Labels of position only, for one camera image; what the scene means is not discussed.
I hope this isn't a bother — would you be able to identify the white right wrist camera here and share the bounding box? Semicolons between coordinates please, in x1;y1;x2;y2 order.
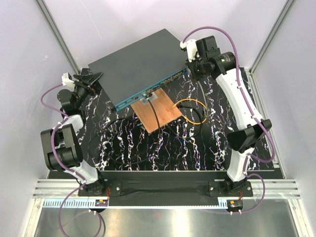
180;39;199;62

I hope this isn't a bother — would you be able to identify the dark grey network switch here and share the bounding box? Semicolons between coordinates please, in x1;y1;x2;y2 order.
88;29;187;112

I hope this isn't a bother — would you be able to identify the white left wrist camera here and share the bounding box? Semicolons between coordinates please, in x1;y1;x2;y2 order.
61;73;75;89

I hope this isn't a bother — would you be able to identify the yellow ethernet cable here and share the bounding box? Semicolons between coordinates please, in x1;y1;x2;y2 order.
170;98;208;126

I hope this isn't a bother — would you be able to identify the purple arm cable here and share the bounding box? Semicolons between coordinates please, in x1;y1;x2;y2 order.
182;26;276;213
40;82;87;235

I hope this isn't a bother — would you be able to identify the aluminium frame rail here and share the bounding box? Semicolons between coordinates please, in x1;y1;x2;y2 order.
35;0;80;73

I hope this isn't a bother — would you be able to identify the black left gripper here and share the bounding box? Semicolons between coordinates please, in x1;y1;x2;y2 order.
73;73;106;108

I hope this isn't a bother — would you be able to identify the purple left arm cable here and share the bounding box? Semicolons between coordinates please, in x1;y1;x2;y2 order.
40;82;87;235

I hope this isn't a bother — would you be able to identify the black ethernet cable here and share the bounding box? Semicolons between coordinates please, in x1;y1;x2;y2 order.
100;97;202;165

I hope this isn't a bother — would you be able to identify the wooden board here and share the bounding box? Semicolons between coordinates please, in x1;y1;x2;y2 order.
131;88;183;133

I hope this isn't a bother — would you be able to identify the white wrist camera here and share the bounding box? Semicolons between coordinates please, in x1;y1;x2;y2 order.
180;39;199;62
61;73;75;89

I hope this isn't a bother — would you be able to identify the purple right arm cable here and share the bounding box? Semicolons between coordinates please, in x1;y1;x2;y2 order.
182;26;276;213

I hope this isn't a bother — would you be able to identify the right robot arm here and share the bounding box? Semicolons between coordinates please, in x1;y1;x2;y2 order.
180;36;272;196

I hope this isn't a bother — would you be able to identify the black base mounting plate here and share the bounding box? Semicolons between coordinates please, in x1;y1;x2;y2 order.
78;170;255;207

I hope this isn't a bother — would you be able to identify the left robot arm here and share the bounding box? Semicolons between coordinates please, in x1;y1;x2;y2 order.
40;73;107;196

